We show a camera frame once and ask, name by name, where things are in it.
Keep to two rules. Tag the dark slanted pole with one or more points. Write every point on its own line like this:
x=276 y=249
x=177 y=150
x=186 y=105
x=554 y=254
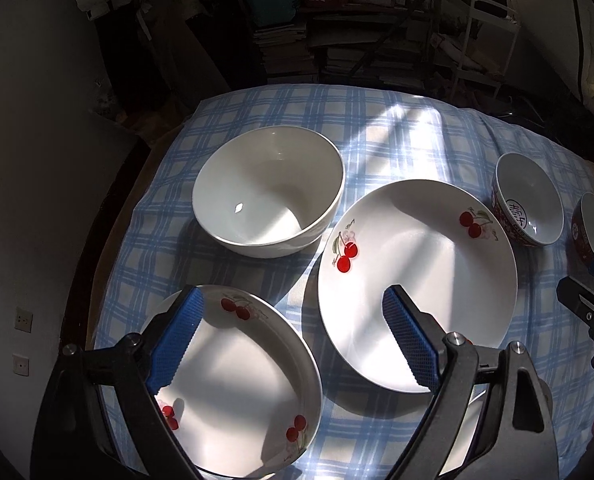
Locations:
x=407 y=15

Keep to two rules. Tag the large plain white bowl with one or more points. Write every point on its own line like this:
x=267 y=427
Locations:
x=257 y=210

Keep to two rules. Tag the large cherry print plate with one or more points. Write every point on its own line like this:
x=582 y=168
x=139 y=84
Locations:
x=427 y=270

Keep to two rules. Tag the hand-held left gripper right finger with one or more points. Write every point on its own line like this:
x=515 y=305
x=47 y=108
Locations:
x=409 y=340

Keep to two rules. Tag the narrow stack of books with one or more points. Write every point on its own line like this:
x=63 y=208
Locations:
x=279 y=47

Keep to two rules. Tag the white wall socket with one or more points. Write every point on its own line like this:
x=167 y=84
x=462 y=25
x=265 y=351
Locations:
x=24 y=319
x=20 y=364

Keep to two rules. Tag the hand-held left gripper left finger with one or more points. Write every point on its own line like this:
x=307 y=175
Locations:
x=177 y=340

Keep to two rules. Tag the blue plaid cloth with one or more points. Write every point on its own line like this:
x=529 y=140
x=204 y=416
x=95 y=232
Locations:
x=402 y=130

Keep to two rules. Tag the small cherry print plate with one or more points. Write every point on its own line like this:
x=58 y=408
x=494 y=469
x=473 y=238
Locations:
x=247 y=385

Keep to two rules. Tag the wide stack of books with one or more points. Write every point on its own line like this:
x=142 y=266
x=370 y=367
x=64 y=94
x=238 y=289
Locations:
x=367 y=67

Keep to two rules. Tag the wooden shelf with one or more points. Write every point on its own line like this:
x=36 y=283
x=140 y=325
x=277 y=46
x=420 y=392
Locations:
x=357 y=10

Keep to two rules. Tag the white metal cart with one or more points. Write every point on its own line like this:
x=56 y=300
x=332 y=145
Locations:
x=492 y=4

